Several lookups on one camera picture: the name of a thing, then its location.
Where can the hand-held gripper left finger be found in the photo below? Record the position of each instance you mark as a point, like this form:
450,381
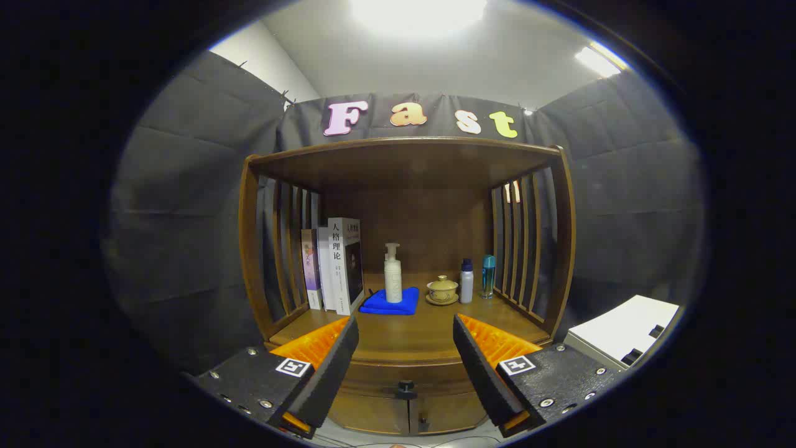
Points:
329,373

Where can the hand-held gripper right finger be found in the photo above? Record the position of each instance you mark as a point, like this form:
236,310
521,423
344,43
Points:
482,373

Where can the wooden drawer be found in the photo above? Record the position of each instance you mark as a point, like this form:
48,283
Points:
379,376

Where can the black drawer knob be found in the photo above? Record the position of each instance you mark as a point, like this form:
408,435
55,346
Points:
405,390

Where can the wooden countertop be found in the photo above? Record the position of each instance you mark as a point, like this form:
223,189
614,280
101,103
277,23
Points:
404,336

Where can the wooden cabinet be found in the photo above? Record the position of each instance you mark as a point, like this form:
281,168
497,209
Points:
404,162

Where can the yellow saucer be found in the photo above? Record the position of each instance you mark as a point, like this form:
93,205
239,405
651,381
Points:
443,302

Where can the blue folded cloth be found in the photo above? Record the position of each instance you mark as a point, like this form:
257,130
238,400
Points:
379,305

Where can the white bottle with blue cap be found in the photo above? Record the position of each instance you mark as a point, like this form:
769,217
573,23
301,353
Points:
466,283

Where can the yellow lidded tea cup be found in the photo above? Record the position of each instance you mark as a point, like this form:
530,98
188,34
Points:
442,288

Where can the clear blue bottle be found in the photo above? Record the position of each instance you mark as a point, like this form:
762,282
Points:
488,277

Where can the thin white book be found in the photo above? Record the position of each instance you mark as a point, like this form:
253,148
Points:
323,267

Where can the purple white book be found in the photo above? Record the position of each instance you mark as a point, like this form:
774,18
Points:
310,267

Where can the large white book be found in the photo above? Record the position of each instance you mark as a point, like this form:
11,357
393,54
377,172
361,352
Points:
339,261

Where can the white pump bottle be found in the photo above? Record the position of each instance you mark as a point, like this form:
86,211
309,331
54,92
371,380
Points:
393,280

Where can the ceiling tube light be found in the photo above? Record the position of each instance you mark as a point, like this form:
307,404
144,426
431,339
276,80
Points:
597,61

